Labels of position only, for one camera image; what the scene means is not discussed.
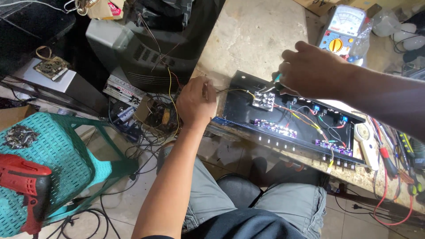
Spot person's right hand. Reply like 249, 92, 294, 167
272, 41, 353, 101

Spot person's left hand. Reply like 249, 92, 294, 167
176, 76, 218, 129

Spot teal black soldering iron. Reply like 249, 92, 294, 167
256, 73, 288, 93

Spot thin solder wire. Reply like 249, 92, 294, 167
205, 83, 233, 100

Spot white capacitor circuit board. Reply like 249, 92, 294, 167
252, 91, 276, 112

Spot black metal amplifier chassis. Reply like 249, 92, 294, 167
212, 70, 366, 169

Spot long purple circuit board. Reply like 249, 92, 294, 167
254, 119, 298, 139

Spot blue yellow analog multimeter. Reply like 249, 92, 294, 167
317, 5, 367, 58

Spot short purple circuit board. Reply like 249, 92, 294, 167
315, 139, 353, 157

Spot white handheld magnifier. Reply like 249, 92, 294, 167
353, 122, 380, 172

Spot clear plastic bag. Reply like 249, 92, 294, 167
371, 8, 402, 38

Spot white light bulbs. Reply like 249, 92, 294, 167
393, 23, 425, 51

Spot black chair seat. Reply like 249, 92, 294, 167
216, 174, 263, 210

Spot person's grey shorts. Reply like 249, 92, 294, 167
156, 144, 327, 239

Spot copper wound transformer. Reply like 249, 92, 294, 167
146, 101, 181, 133

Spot grey CRT television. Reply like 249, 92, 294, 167
85, 0, 227, 94

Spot yellow black screwdriver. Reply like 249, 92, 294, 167
398, 132, 423, 196

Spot person's black shirt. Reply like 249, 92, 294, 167
141, 208, 307, 239

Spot stack of disc players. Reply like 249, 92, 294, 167
102, 74, 147, 107

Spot torn cardboard packet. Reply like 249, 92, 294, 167
76, 0, 126, 20

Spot black speaker cabinet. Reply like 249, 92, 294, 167
0, 57, 110, 117

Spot green circuit board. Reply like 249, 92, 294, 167
33, 56, 70, 81

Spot teal plastic stool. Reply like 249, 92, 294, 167
0, 112, 140, 238

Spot pile of metal screws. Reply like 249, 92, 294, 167
3, 124, 40, 149

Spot brown cardboard box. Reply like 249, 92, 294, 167
0, 104, 38, 131

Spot red electric drill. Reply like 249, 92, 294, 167
0, 153, 54, 237

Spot yellow wire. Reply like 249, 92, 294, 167
166, 66, 181, 137

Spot red probe cable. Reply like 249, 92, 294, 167
373, 166, 414, 227

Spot black floor cables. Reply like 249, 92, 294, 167
45, 196, 122, 239

